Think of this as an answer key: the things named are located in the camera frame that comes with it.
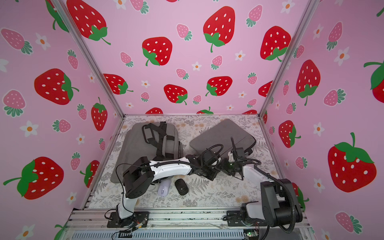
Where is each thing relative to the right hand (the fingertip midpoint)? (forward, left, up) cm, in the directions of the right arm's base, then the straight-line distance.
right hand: (217, 167), depth 89 cm
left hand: (-7, -1, +2) cm, 7 cm away
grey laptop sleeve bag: (+22, -1, -1) cm, 22 cm away
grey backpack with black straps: (+13, +39, +6) cm, 42 cm away
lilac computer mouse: (-15, +30, +1) cm, 33 cm away
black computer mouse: (-13, +20, 0) cm, 24 cm away
